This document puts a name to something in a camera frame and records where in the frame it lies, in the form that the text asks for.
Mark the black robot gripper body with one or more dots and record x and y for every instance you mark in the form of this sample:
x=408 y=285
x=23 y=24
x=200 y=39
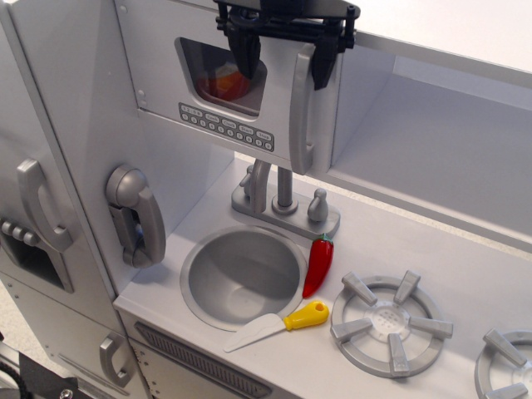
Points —
x=329 y=24

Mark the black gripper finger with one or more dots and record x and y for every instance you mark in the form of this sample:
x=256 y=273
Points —
x=245 y=47
x=323 y=62

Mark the white toy microwave door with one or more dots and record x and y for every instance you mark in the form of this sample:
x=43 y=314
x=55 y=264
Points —
x=255 y=84

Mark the orange toy food in microwave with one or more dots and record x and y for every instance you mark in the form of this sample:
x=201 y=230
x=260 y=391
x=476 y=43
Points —
x=224 y=83

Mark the grey toy faucet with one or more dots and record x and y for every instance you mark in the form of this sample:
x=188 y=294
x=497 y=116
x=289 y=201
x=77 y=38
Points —
x=278 y=204

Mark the red toy chili pepper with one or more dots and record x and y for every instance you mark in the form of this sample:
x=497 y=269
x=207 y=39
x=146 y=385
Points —
x=319 y=262

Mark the round grey toy sink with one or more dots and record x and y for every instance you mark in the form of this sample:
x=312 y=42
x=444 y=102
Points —
x=241 y=273

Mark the grey toy stove burner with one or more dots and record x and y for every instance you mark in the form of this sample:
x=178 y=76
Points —
x=387 y=326

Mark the grey ice dispenser panel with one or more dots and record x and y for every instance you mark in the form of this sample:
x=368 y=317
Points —
x=27 y=251

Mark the grey oven vent grille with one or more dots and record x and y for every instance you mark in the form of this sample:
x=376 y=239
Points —
x=216 y=371

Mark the grey toy wall telephone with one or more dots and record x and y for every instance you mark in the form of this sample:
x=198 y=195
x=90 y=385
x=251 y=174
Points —
x=137 y=217

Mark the grey fridge door handle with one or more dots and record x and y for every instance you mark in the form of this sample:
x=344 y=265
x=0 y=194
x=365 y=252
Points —
x=31 y=179

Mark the yellow handled toy knife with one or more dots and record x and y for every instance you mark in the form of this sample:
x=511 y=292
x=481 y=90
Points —
x=311 y=315

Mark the grey lower door handle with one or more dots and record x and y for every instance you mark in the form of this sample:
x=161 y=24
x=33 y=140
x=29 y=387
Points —
x=108 y=348

